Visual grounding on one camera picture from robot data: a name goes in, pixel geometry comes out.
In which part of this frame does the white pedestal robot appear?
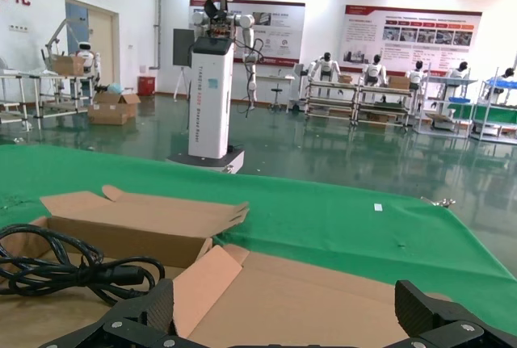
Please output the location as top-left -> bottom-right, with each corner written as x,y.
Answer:
166,0 -> 260,174

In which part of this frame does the cardboard box, oval flap hole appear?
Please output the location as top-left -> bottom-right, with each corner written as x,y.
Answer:
0,184 -> 250,315

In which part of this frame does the white wall pipe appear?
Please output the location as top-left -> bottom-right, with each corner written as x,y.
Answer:
153,0 -> 164,72

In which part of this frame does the white tube frame workbench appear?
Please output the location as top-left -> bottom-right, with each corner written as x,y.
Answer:
412,76 -> 479,140

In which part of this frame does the open cardboard shipping box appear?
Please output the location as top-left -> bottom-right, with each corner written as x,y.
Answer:
87,90 -> 142,127

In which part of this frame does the metal cloth clip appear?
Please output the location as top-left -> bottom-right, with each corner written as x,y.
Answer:
421,195 -> 457,208

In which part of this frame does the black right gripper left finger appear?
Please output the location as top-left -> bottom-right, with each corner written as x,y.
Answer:
39,278 -> 187,348

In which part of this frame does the long tube frame workbench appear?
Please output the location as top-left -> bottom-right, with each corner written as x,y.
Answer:
304,76 -> 414,128

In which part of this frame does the black stool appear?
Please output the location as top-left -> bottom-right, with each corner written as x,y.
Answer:
269,78 -> 285,112

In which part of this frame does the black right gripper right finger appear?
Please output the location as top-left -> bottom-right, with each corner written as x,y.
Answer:
386,279 -> 517,348

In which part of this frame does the beige double door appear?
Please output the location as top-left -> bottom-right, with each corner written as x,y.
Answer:
65,0 -> 120,101

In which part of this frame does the white humanoid robot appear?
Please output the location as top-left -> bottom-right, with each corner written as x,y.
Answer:
407,60 -> 431,91
447,61 -> 472,81
362,53 -> 389,85
308,52 -> 343,82
488,66 -> 517,83
75,40 -> 103,82

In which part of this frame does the black power cable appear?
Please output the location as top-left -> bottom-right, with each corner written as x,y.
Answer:
0,224 -> 166,308

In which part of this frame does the white desk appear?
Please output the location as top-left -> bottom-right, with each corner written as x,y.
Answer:
255,73 -> 297,112

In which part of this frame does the white tube frame rack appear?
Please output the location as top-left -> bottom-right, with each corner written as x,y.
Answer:
0,68 -> 103,132

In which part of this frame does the wide red white poster board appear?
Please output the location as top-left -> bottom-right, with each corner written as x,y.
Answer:
341,4 -> 484,72

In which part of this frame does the green covered tube workbench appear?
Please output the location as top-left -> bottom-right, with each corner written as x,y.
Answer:
469,78 -> 517,144

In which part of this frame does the red bin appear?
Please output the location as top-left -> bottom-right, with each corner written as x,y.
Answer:
137,75 -> 157,97

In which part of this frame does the gray panel on stand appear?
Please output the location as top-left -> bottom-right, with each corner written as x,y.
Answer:
172,27 -> 196,103

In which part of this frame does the closed cardboard shipping box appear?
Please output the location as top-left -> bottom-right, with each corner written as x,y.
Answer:
49,54 -> 86,78

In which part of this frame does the cardboard box, round flap hole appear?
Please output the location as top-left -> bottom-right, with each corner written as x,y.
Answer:
172,241 -> 456,344

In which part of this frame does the green table cloth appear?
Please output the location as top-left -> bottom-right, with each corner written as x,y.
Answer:
0,144 -> 517,319

